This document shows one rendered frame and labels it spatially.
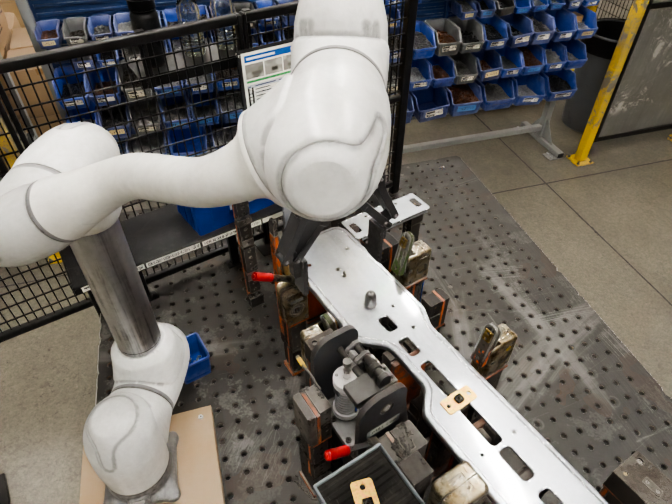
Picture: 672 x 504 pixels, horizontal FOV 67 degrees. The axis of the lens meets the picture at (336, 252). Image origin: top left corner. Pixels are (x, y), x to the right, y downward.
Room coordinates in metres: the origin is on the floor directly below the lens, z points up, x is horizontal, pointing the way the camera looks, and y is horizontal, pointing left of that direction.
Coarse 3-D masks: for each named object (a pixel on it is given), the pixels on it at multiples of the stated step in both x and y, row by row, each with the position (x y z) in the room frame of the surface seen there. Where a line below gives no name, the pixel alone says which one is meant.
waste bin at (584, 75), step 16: (608, 32) 3.91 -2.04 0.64; (592, 48) 3.60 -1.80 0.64; (608, 48) 3.51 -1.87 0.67; (592, 64) 3.58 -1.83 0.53; (608, 64) 3.51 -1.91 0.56; (576, 80) 3.68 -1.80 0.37; (592, 80) 3.56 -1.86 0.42; (576, 96) 3.63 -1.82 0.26; (592, 96) 3.54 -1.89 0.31; (576, 112) 3.60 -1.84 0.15; (576, 128) 3.57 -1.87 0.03
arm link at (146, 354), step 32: (64, 128) 0.80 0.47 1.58; (96, 128) 0.83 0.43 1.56; (32, 160) 0.69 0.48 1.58; (64, 160) 0.71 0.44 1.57; (96, 160) 0.75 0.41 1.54; (96, 256) 0.71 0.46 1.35; (128, 256) 0.76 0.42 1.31; (96, 288) 0.71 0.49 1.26; (128, 288) 0.73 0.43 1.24; (128, 320) 0.72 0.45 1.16; (128, 352) 0.71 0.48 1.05; (160, 352) 0.73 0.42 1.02; (128, 384) 0.67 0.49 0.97; (160, 384) 0.69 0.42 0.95
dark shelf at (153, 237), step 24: (144, 216) 1.23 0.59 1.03; (168, 216) 1.23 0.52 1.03; (264, 216) 1.24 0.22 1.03; (144, 240) 1.12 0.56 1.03; (168, 240) 1.12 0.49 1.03; (192, 240) 1.12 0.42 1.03; (216, 240) 1.15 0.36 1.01; (72, 264) 1.02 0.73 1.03; (144, 264) 1.03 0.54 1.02; (72, 288) 0.93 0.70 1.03
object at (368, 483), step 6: (360, 480) 0.37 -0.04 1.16; (366, 480) 0.37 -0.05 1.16; (354, 486) 0.36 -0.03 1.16; (366, 486) 0.36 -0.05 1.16; (372, 486) 0.36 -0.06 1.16; (354, 492) 0.35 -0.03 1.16; (360, 492) 0.35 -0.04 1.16; (366, 492) 0.35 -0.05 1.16; (372, 492) 0.35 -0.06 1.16; (354, 498) 0.34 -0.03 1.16; (360, 498) 0.34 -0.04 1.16; (366, 498) 0.33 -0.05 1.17; (372, 498) 0.34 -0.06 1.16
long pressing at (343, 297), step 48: (336, 240) 1.16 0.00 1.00; (336, 288) 0.96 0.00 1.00; (384, 288) 0.96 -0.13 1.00; (384, 336) 0.79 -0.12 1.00; (432, 336) 0.79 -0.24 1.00; (432, 384) 0.65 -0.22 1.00; (480, 384) 0.65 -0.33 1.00; (528, 432) 0.54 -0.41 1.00; (528, 480) 0.44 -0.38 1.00; (576, 480) 0.44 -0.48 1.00
